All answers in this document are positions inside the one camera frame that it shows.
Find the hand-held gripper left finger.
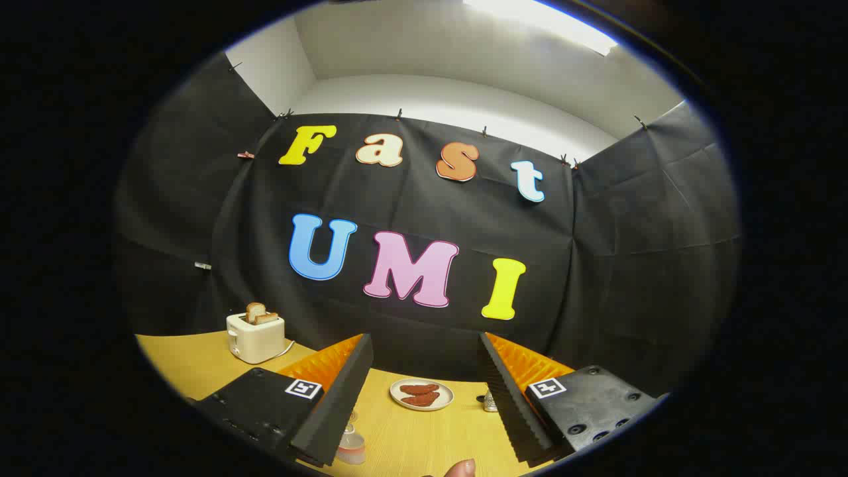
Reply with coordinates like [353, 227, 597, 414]
[189, 333, 374, 468]

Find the wooden table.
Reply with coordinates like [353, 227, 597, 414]
[136, 330, 551, 477]

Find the clear juice bottle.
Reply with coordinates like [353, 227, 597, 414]
[337, 424, 367, 465]

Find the cream toaster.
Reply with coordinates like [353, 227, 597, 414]
[226, 311, 286, 365]

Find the black backdrop cloth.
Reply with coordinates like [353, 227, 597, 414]
[113, 53, 741, 398]

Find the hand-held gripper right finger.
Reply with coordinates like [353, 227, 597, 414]
[478, 332, 666, 466]

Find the white round plate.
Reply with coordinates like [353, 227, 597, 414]
[390, 378, 455, 412]

